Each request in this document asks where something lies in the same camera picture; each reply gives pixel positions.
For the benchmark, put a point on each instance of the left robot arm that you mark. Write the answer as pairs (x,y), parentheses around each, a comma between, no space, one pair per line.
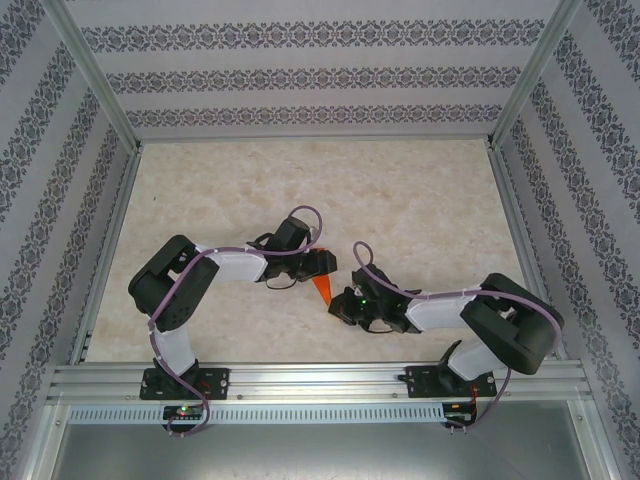
(235,265)

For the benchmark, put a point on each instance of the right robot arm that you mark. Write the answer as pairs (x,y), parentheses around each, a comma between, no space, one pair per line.
(440,315)

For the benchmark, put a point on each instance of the right circuit board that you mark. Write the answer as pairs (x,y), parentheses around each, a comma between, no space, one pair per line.
(457,407)

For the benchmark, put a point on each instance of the circuit board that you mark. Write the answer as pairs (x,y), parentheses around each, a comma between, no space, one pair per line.
(457,407)
(182,411)

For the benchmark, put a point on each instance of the grey metal panel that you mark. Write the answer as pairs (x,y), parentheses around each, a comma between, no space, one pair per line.
(320,450)

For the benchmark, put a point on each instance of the left circuit board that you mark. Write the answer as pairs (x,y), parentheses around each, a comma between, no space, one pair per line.
(182,411)

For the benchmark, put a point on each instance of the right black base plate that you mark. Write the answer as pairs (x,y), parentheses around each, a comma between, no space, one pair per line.
(422,387)

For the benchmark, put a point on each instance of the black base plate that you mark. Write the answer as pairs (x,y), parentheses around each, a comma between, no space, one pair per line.
(422,387)
(217,382)

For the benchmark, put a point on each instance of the aluminium mounting rail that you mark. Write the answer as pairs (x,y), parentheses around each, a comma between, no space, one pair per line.
(320,380)

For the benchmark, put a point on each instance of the aluminium back rail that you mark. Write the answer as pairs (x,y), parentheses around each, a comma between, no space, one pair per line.
(315,136)

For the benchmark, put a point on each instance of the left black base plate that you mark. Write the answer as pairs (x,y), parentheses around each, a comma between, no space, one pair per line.
(217,382)

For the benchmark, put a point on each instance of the aluminium side rail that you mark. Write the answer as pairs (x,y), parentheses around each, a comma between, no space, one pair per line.
(515,215)
(117,215)

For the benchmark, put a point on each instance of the aluminium frame post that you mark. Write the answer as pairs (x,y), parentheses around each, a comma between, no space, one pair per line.
(95,70)
(530,70)

